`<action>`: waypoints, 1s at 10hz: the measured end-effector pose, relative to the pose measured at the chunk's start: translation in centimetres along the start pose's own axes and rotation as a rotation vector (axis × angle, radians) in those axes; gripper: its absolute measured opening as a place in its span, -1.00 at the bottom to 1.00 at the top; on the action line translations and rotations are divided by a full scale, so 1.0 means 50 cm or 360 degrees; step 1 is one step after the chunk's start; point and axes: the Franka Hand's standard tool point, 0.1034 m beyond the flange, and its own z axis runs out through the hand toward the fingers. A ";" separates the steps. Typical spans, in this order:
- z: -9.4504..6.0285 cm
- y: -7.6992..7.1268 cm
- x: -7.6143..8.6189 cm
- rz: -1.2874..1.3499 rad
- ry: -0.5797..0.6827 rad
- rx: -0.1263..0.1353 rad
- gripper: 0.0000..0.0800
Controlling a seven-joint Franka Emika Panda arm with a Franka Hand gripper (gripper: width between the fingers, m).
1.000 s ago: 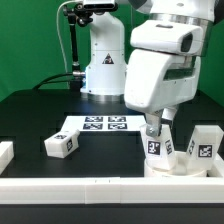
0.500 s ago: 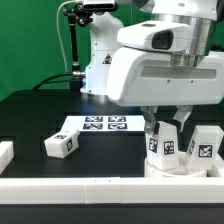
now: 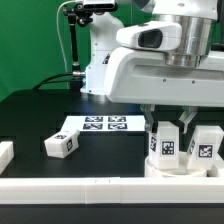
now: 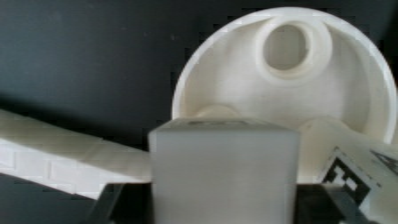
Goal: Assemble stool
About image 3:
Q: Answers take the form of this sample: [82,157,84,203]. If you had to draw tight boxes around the white front fence wall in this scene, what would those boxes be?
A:
[0,177,224,204]

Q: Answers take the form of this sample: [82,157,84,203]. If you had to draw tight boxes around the white cable on stand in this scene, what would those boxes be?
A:
[55,0,77,64]

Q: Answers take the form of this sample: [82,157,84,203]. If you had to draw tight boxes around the white left fence wall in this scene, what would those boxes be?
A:
[0,141,14,175]

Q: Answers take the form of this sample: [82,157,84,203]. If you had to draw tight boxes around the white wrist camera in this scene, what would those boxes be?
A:
[116,21,182,51]

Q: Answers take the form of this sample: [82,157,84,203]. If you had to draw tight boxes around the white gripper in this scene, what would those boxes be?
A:
[104,47,224,134]

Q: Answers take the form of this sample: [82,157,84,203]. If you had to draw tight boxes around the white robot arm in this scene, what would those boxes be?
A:
[104,0,224,131]

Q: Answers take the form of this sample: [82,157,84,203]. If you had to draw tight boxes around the white right fence wall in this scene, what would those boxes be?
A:
[208,160,224,178]

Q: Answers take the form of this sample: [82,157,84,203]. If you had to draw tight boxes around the black cables on table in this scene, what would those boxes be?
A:
[32,72,76,90]

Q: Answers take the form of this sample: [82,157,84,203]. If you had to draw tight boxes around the white round stool seat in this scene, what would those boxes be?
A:
[144,152,207,178]

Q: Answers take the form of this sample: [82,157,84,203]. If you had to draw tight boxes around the white fence wall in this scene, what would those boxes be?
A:
[0,141,14,175]
[0,177,224,204]
[208,160,224,178]

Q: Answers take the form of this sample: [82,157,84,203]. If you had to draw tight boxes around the white tag sheet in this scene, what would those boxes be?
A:
[61,115,145,132]

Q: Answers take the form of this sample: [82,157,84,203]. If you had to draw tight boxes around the white overhead camera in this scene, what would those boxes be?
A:
[83,0,115,10]

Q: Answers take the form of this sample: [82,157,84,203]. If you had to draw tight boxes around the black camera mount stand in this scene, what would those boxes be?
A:
[63,3,93,91]

